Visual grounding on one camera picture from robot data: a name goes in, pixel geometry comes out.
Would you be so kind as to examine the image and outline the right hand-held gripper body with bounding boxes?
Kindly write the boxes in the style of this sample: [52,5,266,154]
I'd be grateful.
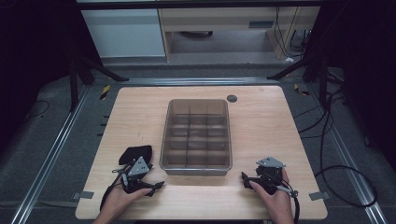
[255,156,287,196]

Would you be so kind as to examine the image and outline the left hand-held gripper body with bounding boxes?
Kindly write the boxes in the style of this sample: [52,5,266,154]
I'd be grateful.
[120,156,154,194]

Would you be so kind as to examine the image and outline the black cloth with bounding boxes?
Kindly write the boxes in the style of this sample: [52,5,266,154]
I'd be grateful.
[118,145,154,166]

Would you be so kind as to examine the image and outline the clear plastic divided organizer box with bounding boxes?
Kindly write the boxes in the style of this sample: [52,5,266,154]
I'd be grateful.
[159,98,233,177]

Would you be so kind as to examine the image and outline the person's right hand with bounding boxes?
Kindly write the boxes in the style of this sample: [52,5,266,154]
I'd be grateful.
[248,168,295,220]

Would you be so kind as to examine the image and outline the person's left hand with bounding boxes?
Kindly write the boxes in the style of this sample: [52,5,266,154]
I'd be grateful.
[100,181,154,220]

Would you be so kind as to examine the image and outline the grey tape piece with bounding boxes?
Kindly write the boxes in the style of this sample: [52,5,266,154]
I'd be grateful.
[72,190,95,201]
[308,190,331,202]

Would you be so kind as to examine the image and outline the yellow black striped tape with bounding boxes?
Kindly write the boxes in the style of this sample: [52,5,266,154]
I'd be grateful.
[99,84,112,101]
[293,82,311,97]

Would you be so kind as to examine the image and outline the black tripod stand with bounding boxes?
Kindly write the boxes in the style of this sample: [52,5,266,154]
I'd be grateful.
[266,43,345,110]
[65,43,131,114]

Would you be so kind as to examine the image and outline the white cabinet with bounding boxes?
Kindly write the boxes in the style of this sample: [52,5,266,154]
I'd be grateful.
[80,7,166,59]

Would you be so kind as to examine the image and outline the black curtain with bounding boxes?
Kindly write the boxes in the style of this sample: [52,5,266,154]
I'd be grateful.
[0,0,94,150]
[307,0,396,171]

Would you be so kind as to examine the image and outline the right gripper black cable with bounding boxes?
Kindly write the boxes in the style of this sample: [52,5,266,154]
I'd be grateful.
[268,174,301,224]

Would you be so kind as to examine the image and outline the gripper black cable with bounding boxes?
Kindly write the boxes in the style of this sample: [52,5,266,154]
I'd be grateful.
[99,167,129,212]
[268,174,301,224]

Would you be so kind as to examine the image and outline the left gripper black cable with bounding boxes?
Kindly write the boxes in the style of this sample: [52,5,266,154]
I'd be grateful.
[99,167,129,212]

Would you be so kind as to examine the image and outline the aluminium floor rail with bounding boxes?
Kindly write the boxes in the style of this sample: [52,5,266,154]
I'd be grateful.
[306,83,389,224]
[9,84,92,224]

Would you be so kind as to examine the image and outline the looped black floor cable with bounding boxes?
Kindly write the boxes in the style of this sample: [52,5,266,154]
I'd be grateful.
[313,88,378,209]

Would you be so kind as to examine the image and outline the aluminium floor rail crossbar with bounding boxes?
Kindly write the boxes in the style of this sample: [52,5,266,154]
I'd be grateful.
[120,77,280,87]

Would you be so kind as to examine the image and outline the thin black floor cable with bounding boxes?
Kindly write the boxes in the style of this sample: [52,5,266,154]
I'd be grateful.
[24,99,51,120]

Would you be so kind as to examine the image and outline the black hanging desk cables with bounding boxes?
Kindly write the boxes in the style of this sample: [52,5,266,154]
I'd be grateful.
[274,7,312,59]

